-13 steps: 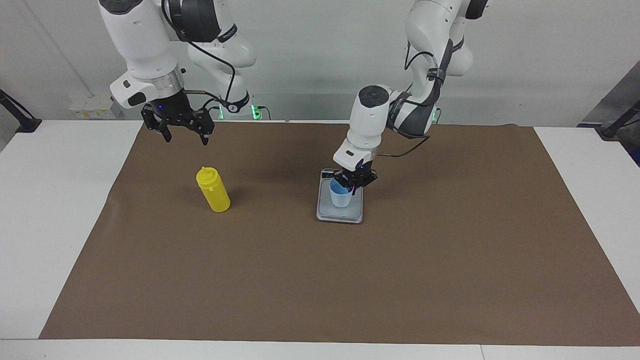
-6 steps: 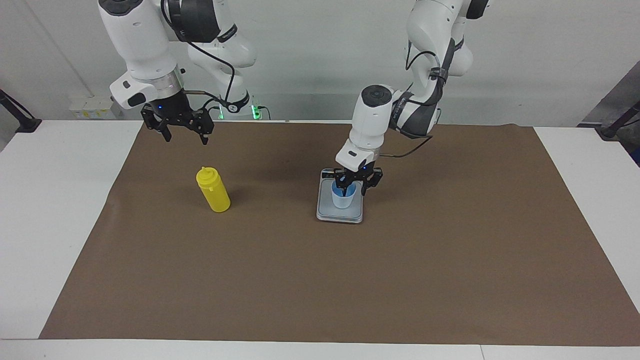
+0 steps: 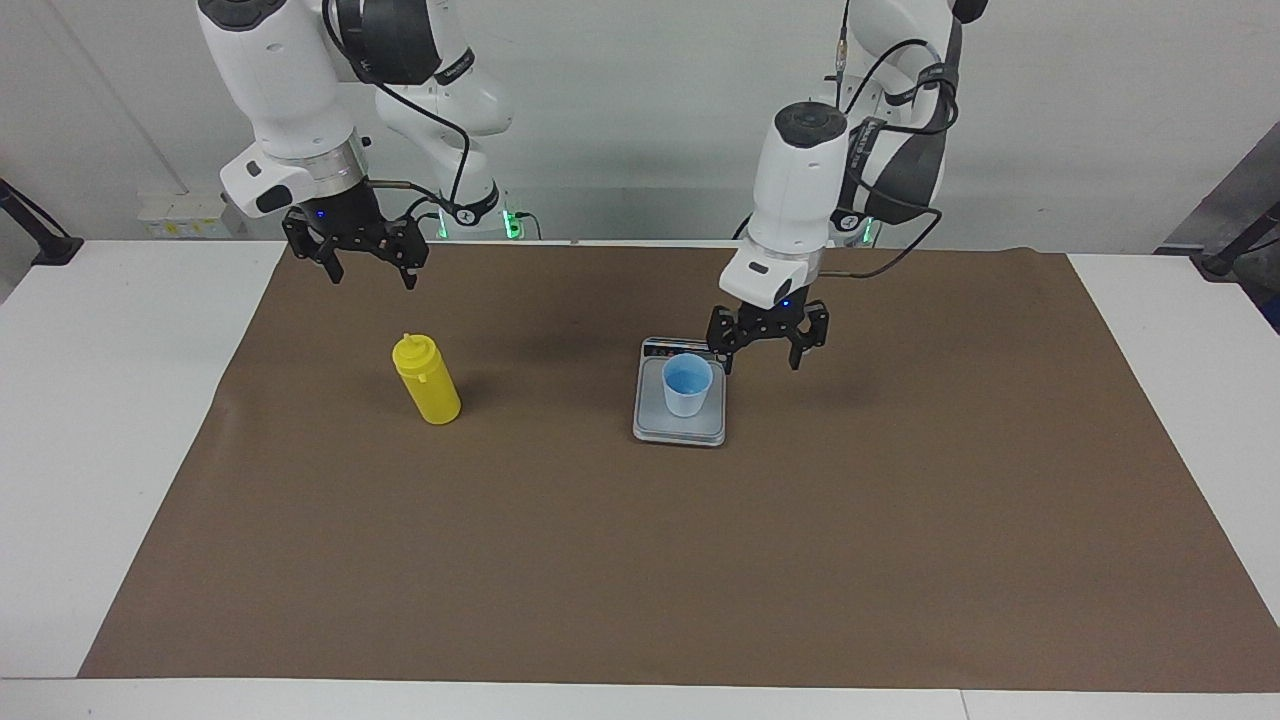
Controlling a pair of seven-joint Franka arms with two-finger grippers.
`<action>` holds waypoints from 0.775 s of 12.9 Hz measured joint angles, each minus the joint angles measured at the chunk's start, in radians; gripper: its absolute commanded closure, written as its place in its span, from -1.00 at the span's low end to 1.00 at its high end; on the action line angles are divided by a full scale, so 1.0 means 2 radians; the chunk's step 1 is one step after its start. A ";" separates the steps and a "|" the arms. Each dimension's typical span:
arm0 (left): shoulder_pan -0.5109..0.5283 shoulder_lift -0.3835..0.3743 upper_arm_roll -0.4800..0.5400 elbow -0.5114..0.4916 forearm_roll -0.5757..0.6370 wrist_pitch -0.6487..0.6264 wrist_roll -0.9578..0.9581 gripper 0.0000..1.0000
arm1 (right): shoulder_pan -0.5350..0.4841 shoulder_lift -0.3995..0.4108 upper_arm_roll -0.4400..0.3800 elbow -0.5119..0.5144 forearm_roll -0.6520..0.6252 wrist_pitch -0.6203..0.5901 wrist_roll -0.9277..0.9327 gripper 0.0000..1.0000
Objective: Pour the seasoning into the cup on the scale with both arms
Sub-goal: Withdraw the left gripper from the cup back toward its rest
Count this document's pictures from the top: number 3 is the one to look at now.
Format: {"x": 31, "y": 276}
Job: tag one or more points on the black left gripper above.
{"x": 765, "y": 322}

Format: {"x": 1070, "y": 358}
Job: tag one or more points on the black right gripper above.
{"x": 350, "y": 215}

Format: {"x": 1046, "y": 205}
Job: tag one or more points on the light blue plastic cup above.
{"x": 688, "y": 385}

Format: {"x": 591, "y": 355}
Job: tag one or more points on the yellow squeeze bottle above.
{"x": 428, "y": 385}

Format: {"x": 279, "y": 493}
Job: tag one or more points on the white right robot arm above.
{"x": 290, "y": 90}

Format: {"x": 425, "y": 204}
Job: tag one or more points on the silver digital kitchen scale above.
{"x": 680, "y": 428}

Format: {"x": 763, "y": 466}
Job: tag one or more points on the brown table mat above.
{"x": 650, "y": 560}

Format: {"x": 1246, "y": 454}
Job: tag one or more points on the black camera stand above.
{"x": 35, "y": 235}
{"x": 1240, "y": 250}

